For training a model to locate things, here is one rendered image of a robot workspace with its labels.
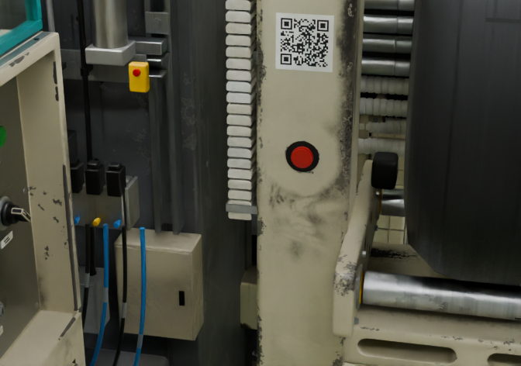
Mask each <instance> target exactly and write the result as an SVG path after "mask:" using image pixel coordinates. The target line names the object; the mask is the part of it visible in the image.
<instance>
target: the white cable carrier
mask: <svg viewBox="0 0 521 366"><path fill-rule="evenodd" d="M255 2H257V0H227V1H226V9H229V11H228V12H227V13H226V21H227V22H229V23H228V24H227V25H226V32H227V33H229V35H228V36H227V37H226V45H229V46H228V47H227V49H226V56H227V57H229V58H228V60H227V61H226V67H227V68H229V70H228V71H227V72H226V79H228V80H229V81H228V82H227V84H226V90H227V91H229V93H228V94H227V96H226V100H227V102H229V104H228V106H227V112H228V113H229V115H228V116H227V124H229V126H228V128H227V134H228V135H230V136H229V138H228V140H227V144H228V146H229V149H228V151H227V155H228V157H229V159H228V161H227V166H228V167H229V170H228V177H229V178H230V179H229V181H228V187H229V188H230V190H229V192H228V197H229V202H228V204H236V205H252V206H257V158H256V157H257V148H256V147H257V138H256V136H257V127H256V125H257V117H256V114H257V106H256V104H257V95H256V93H257V84H255V83H256V82H257V73H255V72H256V71H257V62H256V60H257V40H256V39H255V38H256V37H257V28H256V27H255V26H256V25H257V17H256V16H255V15H256V14H257V5H255ZM228 214H229V218H230V219H245V220H251V219H252V215H251V214H249V213H240V212H229V213H228Z"/></svg>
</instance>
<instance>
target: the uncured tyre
mask: <svg viewBox="0 0 521 366"><path fill-rule="evenodd" d="M485 18H496V19H521V0H416V3H415V11H414V21H413V31H412V49H411V60H410V71H409V93H408V105H407V118H406V132H405V163H404V205H405V219H406V227H407V235H408V242H409V245H410V246H411V247H412V248H413V249H414V250H415V251H416V252H417V253H418V254H419V256H420V257H421V258H422V259H423V260H424V261H425V262H426V263H427V264H428V265H429V266H430V267H431V268H432V269H433V270H434V271H435V272H437V273H440V274H442V275H446V276H447V277H450V278H453V279H456V280H458V281H473V282H481V283H489V284H497V285H512V286H520V287H521V23H507V22H486V21H485Z"/></svg>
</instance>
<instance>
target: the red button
mask: <svg viewBox="0 0 521 366"><path fill-rule="evenodd" d="M291 159H292V163H293V164H294V165H295V166H296V167H300V168H305V167H308V166H309V165H310V164H311V163H312V161H313V154H312V151H311V150H310V149H309V148H308V147H296V148H295V149H294V150H293V151H292V155H291Z"/></svg>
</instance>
